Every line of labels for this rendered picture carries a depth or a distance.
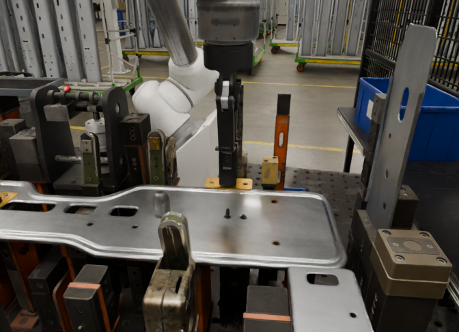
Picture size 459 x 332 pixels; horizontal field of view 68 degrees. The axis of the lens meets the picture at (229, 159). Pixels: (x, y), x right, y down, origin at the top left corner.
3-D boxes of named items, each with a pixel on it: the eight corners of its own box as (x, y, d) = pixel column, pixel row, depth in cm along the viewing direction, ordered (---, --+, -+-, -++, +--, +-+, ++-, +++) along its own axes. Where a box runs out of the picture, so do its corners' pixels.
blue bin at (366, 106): (388, 160, 79) (400, 106, 74) (352, 118, 107) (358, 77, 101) (461, 162, 79) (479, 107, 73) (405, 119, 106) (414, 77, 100)
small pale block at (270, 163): (255, 291, 86) (261, 162, 70) (256, 281, 89) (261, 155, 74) (270, 292, 86) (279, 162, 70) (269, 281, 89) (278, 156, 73)
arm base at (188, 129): (175, 147, 153) (166, 139, 152) (207, 117, 143) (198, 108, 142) (159, 166, 137) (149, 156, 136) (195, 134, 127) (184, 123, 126)
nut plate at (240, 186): (203, 188, 60) (203, 182, 59) (207, 178, 63) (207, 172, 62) (251, 190, 59) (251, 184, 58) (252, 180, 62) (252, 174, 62)
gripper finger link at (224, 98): (235, 70, 51) (233, 73, 46) (235, 104, 53) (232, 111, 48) (220, 69, 51) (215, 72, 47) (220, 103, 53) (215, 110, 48)
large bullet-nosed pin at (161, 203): (152, 224, 64) (149, 195, 62) (157, 214, 67) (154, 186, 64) (169, 225, 64) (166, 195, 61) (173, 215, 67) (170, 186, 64)
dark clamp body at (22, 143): (33, 269, 93) (-9, 141, 77) (59, 238, 105) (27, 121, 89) (70, 272, 93) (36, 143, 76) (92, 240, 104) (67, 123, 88)
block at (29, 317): (9, 328, 76) (-34, 223, 64) (42, 284, 88) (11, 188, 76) (31, 330, 76) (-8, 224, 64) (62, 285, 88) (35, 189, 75)
